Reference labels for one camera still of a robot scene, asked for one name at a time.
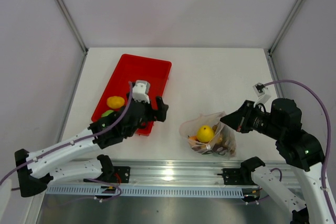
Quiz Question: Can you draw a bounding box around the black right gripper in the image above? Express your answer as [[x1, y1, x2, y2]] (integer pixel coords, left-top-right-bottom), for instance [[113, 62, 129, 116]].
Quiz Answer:
[[219, 99, 283, 139]]

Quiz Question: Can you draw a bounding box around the tan longan fruit bunch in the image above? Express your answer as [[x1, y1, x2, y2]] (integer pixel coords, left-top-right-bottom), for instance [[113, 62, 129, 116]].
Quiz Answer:
[[212, 125, 236, 156]]

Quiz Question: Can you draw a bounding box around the clear zip top bag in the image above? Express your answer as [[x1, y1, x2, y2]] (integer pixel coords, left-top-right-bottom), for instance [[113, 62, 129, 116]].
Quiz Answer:
[[179, 111, 237, 158]]

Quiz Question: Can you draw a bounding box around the sliced cured ham piece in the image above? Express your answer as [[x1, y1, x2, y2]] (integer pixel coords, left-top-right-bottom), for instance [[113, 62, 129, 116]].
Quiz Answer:
[[188, 136, 221, 156]]

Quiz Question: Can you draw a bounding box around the yellow mango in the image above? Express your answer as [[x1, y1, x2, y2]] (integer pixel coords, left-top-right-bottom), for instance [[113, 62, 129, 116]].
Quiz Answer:
[[196, 125, 215, 143]]

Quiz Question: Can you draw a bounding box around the yellow potato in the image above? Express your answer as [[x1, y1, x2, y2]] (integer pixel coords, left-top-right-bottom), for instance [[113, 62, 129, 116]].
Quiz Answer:
[[106, 96, 125, 110]]

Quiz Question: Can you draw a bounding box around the green custard apple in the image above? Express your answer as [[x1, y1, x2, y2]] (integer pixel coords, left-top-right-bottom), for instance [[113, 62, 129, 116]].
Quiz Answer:
[[101, 110, 114, 118]]

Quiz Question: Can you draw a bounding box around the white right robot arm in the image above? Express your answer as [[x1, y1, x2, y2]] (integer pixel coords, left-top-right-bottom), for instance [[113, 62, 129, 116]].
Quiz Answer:
[[220, 98, 335, 223]]

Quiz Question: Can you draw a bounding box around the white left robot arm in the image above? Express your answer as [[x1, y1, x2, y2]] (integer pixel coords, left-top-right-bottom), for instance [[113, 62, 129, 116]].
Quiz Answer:
[[15, 97, 169, 198]]

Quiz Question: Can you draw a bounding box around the red plastic tray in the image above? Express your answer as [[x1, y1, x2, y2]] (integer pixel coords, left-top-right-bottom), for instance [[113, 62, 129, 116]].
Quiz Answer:
[[90, 54, 172, 137]]

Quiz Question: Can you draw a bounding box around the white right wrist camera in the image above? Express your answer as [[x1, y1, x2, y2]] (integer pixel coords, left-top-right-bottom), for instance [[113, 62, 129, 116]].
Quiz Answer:
[[253, 83, 271, 107]]

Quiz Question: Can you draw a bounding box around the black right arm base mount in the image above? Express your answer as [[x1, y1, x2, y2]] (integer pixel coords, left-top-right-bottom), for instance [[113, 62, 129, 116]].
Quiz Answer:
[[217, 168, 255, 186]]

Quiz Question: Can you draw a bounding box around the aluminium rail profile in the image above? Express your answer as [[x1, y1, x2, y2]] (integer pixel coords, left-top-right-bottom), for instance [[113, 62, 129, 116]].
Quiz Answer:
[[35, 159, 320, 185]]

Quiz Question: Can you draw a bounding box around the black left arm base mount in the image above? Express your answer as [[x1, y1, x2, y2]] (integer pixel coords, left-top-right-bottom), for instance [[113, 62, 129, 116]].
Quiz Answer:
[[96, 166, 131, 184]]

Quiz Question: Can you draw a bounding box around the slotted grey cable duct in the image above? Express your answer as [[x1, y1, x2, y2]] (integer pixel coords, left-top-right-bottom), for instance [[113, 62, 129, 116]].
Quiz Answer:
[[46, 184, 244, 199]]

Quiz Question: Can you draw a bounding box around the left aluminium frame post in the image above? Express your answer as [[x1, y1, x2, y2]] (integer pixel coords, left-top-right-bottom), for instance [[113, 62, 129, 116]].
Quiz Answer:
[[54, 0, 88, 54]]

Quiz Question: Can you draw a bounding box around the aluminium frame post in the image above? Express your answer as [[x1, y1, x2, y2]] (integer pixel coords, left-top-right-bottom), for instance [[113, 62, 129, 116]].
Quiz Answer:
[[54, 0, 88, 54], [268, 0, 306, 57]]

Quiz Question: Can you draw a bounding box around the right aluminium frame post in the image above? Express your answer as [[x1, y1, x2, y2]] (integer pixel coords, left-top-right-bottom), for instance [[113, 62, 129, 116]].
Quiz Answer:
[[268, 0, 306, 57]]

